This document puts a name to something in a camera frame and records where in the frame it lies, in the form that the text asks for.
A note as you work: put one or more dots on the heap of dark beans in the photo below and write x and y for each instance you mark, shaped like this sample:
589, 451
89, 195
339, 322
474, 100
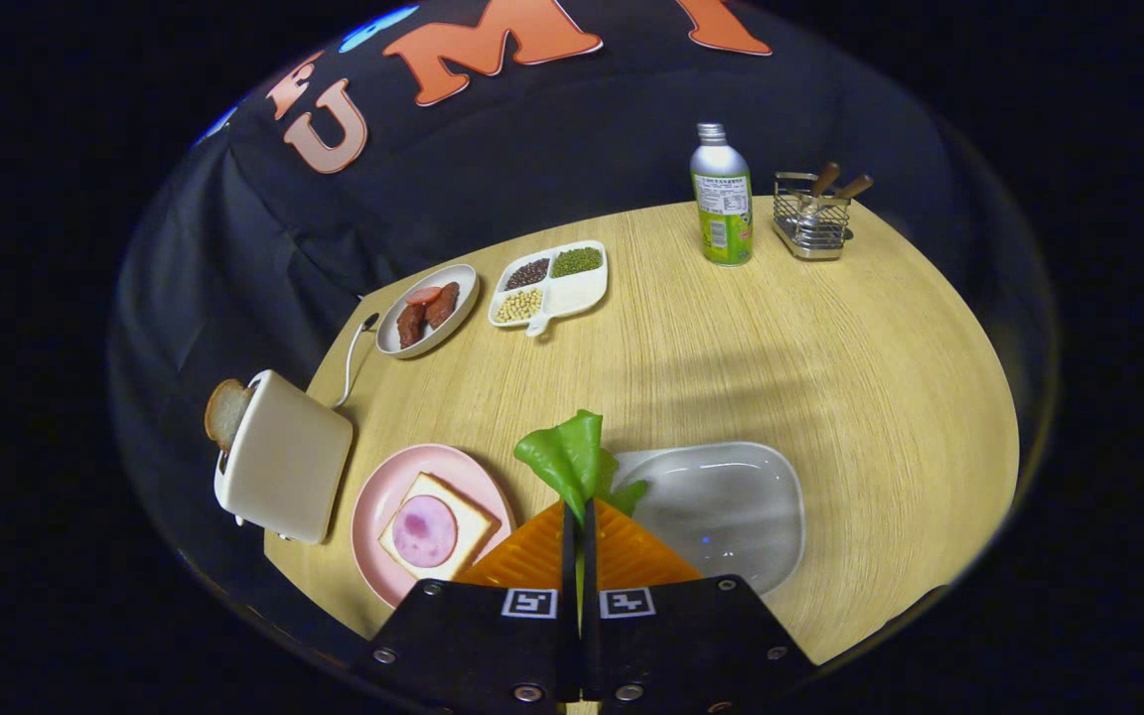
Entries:
528, 273

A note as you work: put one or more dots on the pink plate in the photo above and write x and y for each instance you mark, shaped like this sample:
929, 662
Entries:
383, 497

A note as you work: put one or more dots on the white toaster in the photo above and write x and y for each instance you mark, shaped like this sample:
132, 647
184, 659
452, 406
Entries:
289, 457

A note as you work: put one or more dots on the white oblong tray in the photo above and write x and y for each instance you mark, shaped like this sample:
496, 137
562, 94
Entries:
721, 506

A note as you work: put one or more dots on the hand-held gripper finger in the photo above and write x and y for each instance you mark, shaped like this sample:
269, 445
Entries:
590, 606
569, 566

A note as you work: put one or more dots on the pink sausage slice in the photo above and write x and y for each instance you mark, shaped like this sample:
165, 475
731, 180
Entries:
422, 295

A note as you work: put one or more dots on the brown meat piece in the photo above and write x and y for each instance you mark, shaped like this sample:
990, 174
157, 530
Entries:
411, 325
441, 306

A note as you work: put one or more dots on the heap of soy beans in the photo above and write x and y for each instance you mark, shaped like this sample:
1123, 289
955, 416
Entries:
519, 305

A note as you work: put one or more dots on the round white plate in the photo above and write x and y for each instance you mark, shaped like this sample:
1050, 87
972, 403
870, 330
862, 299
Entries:
463, 279

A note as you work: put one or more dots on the black backdrop cloth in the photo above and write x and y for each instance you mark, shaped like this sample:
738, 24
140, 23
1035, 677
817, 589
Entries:
532, 149

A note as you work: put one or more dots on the white square bread slice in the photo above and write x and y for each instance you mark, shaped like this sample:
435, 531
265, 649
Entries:
465, 516

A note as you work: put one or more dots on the toasted bread slice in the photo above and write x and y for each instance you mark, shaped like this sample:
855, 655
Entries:
224, 412

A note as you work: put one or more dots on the silver bottle green label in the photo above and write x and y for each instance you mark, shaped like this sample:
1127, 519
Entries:
721, 199

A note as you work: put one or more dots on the white divided dish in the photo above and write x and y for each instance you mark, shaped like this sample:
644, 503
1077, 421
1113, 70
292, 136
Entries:
577, 293

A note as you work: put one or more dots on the green lettuce leaf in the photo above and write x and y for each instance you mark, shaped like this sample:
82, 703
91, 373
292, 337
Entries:
567, 457

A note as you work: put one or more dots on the heap of green beans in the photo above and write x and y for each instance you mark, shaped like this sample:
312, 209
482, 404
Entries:
577, 261

